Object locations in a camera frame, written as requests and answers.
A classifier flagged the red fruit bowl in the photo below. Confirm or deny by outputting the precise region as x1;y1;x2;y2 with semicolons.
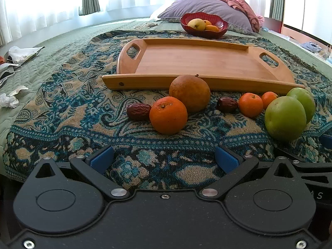
180;12;228;39

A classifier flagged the large dull brown orange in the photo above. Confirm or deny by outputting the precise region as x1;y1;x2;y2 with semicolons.
169;75;210;113

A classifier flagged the yellow mango in bowl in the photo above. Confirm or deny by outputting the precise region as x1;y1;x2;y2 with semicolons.
187;18;206;31

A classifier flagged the green curtain right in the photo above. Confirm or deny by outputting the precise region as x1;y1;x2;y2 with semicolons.
270;0;285;21

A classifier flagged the pink blanket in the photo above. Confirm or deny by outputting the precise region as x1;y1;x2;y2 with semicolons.
220;0;265;33

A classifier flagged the crumpled white paper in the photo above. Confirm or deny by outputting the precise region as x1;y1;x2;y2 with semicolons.
0;85;29;109

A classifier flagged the red wooden bed frame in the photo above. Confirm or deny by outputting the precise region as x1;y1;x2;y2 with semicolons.
263;17;283;33

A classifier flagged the white plastic bag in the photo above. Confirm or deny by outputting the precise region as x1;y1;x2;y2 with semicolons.
5;46;44;65

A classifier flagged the bright orange mandarin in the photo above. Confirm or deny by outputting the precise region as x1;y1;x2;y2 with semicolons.
149;96;188;135

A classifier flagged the wooden serving tray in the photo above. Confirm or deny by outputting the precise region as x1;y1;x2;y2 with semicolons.
102;38;298;94

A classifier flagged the white cable on bed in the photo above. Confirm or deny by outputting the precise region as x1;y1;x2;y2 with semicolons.
134;21;159;31

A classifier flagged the green apple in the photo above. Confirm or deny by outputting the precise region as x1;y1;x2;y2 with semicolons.
286;87;316;123
265;96;307;142

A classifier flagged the blue paisley patterned throw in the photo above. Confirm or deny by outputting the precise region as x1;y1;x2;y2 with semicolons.
2;29;332;191

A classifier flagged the red date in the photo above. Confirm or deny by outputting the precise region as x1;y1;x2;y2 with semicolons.
127;103;151;121
216;97;238;113

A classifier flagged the green quilted bedspread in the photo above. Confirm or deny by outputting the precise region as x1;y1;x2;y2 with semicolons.
1;18;331;176

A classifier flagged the purple pillow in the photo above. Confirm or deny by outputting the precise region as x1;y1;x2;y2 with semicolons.
157;0;254;35

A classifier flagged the small tangerine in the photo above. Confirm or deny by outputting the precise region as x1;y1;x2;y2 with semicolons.
238;93;263;118
261;92;278;109

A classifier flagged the blue cloth on floor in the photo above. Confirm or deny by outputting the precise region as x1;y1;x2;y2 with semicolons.
300;41;322;53

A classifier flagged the front orange in bowl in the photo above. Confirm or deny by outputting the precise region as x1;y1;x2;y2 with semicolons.
205;25;220;33

